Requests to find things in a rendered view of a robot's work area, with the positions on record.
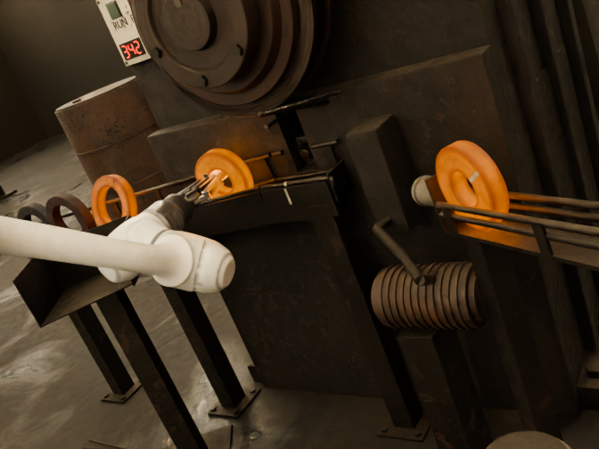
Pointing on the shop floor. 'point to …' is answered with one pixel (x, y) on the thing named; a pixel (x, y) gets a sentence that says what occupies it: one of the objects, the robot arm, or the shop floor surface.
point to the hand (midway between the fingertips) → (221, 173)
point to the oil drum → (115, 139)
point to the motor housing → (438, 344)
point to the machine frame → (153, 84)
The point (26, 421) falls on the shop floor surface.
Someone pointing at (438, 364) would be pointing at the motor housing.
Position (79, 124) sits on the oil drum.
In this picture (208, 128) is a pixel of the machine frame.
